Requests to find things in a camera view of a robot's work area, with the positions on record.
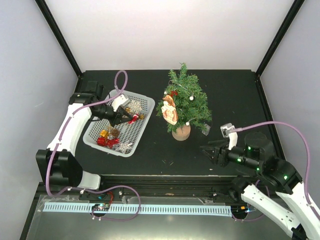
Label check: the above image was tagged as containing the red bow ornament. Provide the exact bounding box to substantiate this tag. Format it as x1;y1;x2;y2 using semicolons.
105;138;120;149

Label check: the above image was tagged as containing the silver star ornament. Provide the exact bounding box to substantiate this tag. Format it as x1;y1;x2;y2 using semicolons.
115;140;133;154

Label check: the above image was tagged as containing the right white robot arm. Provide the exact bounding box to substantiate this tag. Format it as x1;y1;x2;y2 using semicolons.
200;132;320;240

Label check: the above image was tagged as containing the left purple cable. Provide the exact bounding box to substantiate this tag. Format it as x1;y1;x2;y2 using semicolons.
46;70;141;222

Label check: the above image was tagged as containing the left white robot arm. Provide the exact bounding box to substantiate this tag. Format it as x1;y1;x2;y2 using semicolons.
35;81;133;200

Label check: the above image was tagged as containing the light blue cable duct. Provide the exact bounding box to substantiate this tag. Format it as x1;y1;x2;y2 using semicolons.
42;202;232;217

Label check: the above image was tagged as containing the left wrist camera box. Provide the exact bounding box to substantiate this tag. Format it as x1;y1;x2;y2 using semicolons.
111;94;131;112

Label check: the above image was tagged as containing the gold gift box ornament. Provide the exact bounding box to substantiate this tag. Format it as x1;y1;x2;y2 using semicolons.
99;129;109;138

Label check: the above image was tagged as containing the red berry sprig ornament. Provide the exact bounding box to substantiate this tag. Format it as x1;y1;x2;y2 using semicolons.
169;90;178;97

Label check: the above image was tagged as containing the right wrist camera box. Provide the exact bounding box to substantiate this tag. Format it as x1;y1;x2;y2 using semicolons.
220;123;238;150

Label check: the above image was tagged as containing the white plastic basket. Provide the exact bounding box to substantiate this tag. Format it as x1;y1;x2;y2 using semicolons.
82;90;155;158

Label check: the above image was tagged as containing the brown pine cone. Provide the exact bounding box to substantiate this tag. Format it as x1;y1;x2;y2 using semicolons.
138;114;145;120
110;128;120;138

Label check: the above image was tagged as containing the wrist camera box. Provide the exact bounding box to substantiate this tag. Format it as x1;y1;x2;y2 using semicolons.
111;94;131;112
220;123;238;150

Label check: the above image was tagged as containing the white wooden snowflake ornament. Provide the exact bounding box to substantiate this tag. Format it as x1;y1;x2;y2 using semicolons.
128;100;142;114

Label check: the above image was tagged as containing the red gift box ornament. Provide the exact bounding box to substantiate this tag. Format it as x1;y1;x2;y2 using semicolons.
96;137;108;147

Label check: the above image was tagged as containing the small circuit board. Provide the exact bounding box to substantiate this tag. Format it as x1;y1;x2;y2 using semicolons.
91;203;110;211

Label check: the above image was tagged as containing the red santa figure ornament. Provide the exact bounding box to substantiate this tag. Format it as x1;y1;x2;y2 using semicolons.
128;114;140;124

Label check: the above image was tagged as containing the small green christmas tree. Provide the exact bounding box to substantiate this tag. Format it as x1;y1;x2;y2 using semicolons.
156;62;213;141

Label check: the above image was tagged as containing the white ball light string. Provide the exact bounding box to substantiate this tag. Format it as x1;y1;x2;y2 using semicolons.
162;81;211;136

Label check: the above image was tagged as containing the wooden bauble ornament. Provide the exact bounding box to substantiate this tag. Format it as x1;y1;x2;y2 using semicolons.
161;95;178;125

